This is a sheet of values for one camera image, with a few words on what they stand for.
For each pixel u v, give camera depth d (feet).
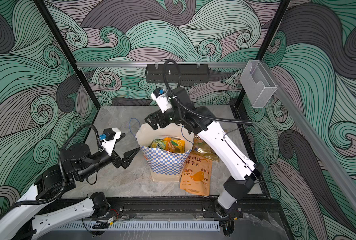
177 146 2.94
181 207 2.47
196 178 2.61
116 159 1.58
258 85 2.59
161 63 3.06
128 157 1.66
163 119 1.79
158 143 2.84
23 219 1.31
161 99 1.77
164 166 2.34
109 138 1.48
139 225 2.29
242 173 1.31
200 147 2.88
